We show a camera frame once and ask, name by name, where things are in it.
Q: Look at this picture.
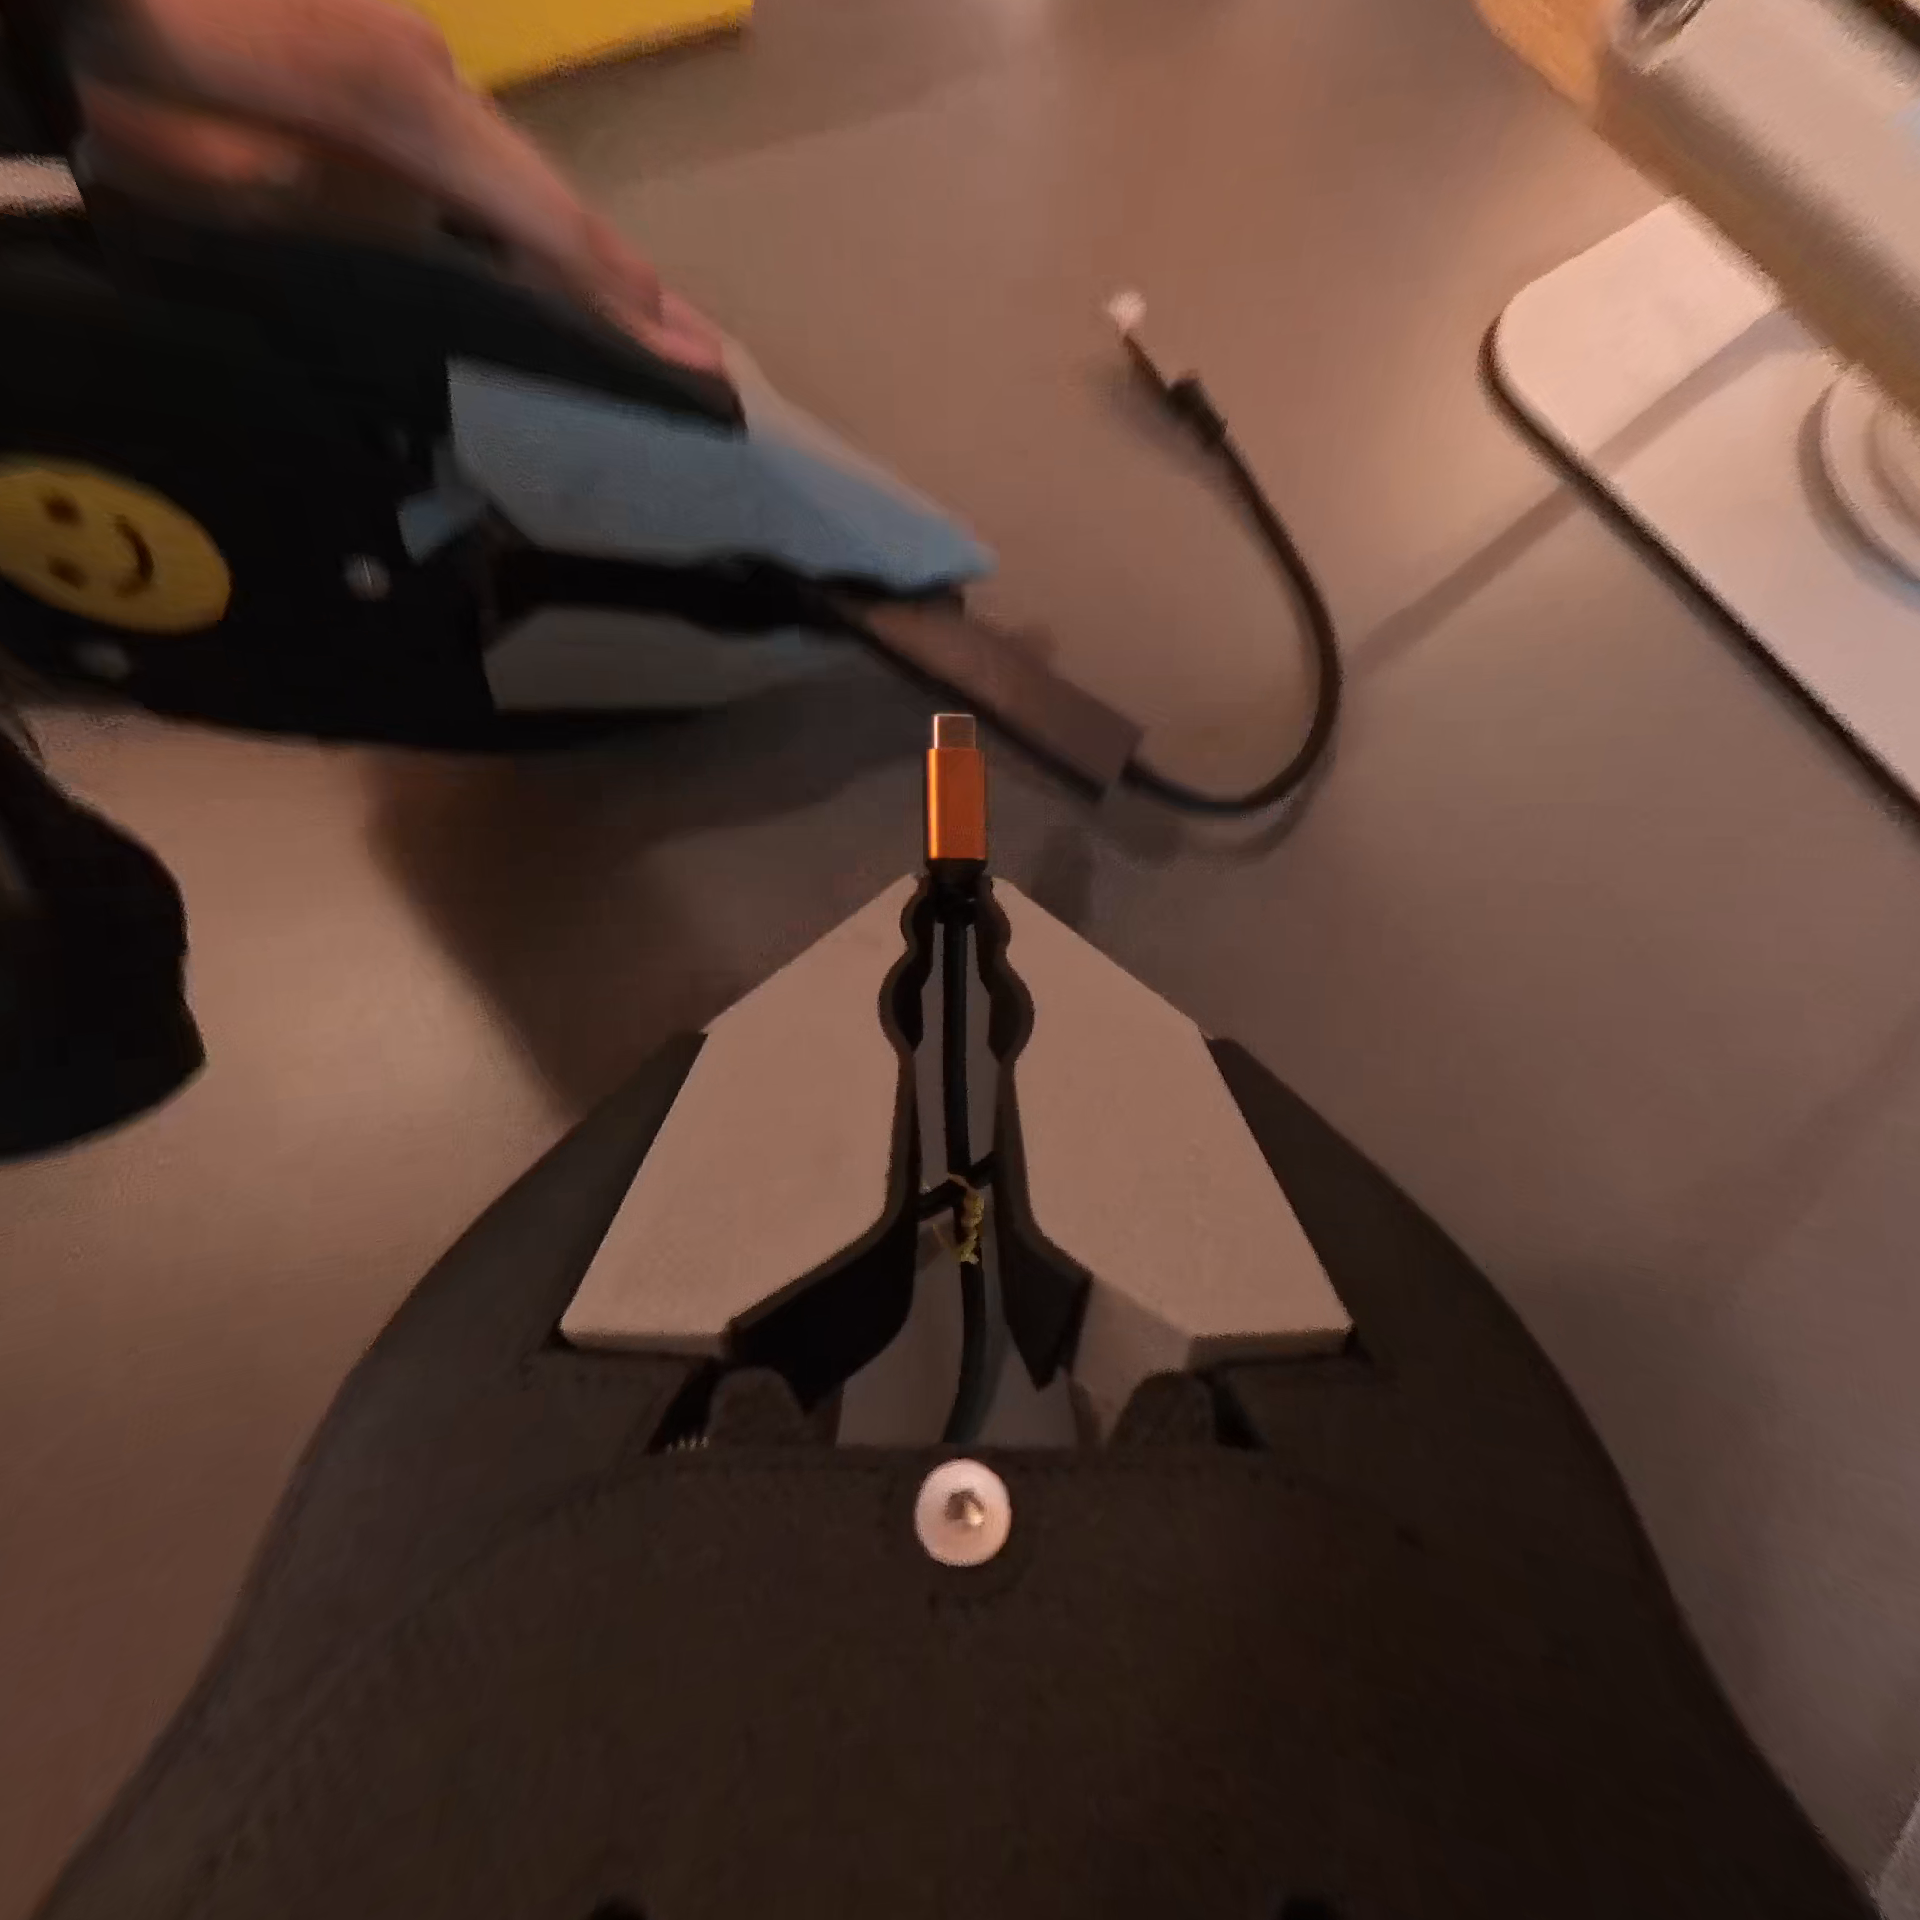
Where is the black board wooden frame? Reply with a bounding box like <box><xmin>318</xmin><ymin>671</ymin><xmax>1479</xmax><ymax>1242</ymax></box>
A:
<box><xmin>1473</xmin><ymin>0</ymin><xmax>1666</xmax><ymax>139</ymax></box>

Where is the person's left hand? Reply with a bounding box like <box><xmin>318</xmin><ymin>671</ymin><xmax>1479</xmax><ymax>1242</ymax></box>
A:
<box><xmin>66</xmin><ymin>0</ymin><xmax>730</xmax><ymax>379</ymax></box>

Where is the white board stand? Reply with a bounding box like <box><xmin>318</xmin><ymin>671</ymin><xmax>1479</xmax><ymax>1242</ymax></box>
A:
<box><xmin>1486</xmin><ymin>0</ymin><xmax>1920</xmax><ymax>810</ymax></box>

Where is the black hub cable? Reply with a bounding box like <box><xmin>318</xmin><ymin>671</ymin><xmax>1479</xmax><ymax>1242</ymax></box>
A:
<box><xmin>1101</xmin><ymin>288</ymin><xmax>1343</xmax><ymax>817</ymax></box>

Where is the yellow plastic bin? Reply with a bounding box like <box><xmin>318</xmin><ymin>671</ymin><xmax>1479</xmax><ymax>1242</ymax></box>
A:
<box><xmin>403</xmin><ymin>0</ymin><xmax>753</xmax><ymax>96</ymax></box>

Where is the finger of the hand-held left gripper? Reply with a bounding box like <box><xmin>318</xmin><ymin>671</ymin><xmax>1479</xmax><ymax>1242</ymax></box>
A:
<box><xmin>393</xmin><ymin>334</ymin><xmax>1001</xmax><ymax>594</ymax></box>
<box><xmin>487</xmin><ymin>595</ymin><xmax>905</xmax><ymax>717</ymax></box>

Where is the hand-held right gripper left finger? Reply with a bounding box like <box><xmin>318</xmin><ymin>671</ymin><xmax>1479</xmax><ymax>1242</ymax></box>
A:
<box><xmin>557</xmin><ymin>873</ymin><xmax>938</xmax><ymax>1413</ymax></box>

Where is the orange-plug usb-c cable yellow tie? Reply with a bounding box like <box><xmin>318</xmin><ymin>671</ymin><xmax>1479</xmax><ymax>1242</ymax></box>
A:
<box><xmin>899</xmin><ymin>711</ymin><xmax>1010</xmax><ymax>1449</ymax></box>

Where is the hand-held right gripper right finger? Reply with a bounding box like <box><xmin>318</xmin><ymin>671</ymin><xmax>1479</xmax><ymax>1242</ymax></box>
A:
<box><xmin>983</xmin><ymin>878</ymin><xmax>1359</xmax><ymax>1397</ymax></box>

